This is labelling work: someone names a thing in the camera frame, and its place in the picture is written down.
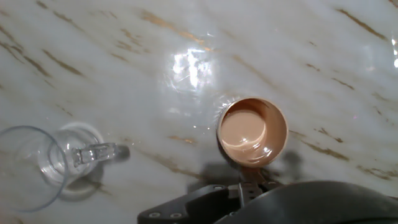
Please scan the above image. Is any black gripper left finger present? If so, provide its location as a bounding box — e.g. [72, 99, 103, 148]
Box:
[137, 182, 249, 224]

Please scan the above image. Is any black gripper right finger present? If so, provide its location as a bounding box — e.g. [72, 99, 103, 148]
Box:
[248, 179, 284, 203]

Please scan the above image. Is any clear glass mug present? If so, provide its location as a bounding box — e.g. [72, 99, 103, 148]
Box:
[0, 121, 121, 213]

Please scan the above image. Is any white marble pattern board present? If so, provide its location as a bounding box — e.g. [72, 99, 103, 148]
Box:
[0, 0, 398, 224]

